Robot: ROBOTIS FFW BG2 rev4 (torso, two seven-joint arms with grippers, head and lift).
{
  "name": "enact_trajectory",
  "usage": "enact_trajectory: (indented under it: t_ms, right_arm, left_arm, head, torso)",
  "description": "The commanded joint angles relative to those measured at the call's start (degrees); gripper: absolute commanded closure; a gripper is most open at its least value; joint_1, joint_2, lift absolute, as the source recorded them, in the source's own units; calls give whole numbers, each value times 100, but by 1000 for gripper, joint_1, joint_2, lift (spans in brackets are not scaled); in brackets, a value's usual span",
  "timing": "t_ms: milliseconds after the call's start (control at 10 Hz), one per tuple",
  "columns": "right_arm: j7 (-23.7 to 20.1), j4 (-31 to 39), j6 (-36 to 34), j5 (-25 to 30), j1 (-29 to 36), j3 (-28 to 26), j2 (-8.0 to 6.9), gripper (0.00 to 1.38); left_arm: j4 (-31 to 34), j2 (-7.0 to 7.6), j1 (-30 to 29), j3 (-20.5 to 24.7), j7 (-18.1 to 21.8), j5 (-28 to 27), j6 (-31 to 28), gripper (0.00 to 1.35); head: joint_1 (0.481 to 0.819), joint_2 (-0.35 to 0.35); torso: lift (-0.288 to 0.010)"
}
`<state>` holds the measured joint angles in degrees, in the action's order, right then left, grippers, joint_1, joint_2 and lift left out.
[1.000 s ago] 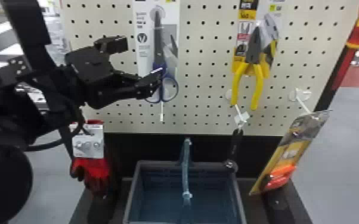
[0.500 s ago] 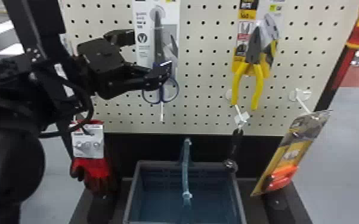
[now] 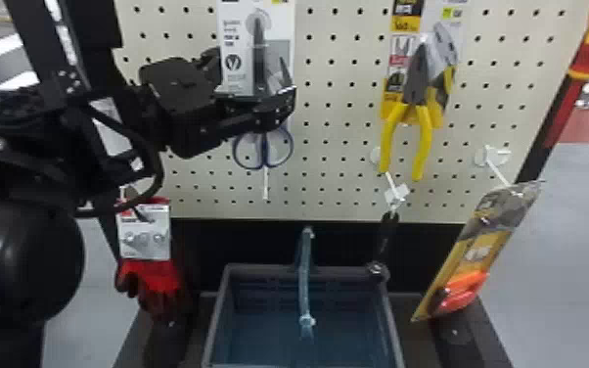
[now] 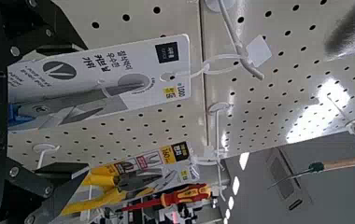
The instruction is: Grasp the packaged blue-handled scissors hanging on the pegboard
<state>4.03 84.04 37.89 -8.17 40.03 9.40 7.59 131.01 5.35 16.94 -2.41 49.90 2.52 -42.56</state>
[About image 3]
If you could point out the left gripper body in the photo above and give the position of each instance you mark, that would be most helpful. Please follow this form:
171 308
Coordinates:
181 82

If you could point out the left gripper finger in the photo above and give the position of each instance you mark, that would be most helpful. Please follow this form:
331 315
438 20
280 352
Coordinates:
285 77
258 113

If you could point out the blue scissors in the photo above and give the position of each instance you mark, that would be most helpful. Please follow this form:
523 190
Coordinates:
253 36

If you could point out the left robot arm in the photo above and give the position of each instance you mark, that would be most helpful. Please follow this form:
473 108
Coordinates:
22 257

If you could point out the white pegboard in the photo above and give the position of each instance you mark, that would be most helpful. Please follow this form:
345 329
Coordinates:
346 169

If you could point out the yellow pliers on card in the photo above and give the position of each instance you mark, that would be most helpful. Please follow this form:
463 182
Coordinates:
420 82

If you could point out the red gloves on card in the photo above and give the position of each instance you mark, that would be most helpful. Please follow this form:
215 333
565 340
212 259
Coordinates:
145 277

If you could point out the blue basket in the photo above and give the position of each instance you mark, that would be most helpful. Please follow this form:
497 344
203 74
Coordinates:
221 313

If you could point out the orange knife on yellow card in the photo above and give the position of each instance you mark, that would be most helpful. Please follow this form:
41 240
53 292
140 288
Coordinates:
479 252

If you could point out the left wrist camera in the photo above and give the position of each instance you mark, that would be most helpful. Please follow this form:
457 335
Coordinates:
194 133

